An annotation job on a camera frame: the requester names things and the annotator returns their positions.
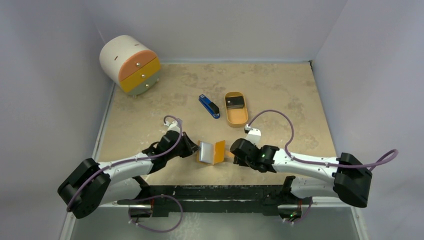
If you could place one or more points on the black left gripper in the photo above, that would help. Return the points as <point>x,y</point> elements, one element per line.
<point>190,147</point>

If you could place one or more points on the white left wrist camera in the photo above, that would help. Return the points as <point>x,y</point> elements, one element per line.
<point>175,125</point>

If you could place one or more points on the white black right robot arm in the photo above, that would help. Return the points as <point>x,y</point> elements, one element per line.
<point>343,177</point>

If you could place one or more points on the orange leather card holder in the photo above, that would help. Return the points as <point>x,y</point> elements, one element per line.
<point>213,153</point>

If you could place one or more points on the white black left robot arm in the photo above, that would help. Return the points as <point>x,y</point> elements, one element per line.
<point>85,188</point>

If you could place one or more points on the white round mini drawer chest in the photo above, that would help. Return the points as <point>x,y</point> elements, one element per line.
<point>131,65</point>

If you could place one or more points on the orange oval tray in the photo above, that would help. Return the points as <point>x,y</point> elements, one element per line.
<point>236,117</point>

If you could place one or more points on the blue black stapler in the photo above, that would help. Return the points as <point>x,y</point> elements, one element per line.
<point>210,106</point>

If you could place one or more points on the black credit card stack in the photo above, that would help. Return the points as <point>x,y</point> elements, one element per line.
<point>235,102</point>

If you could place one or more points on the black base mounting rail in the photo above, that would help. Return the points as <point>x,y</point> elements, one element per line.
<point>268,200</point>

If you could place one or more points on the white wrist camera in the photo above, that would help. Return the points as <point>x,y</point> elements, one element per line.
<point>253,135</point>
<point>175,125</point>

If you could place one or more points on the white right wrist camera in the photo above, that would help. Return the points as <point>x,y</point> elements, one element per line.
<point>253,135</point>

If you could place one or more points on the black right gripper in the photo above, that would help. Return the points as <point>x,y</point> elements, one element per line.
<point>236,149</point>

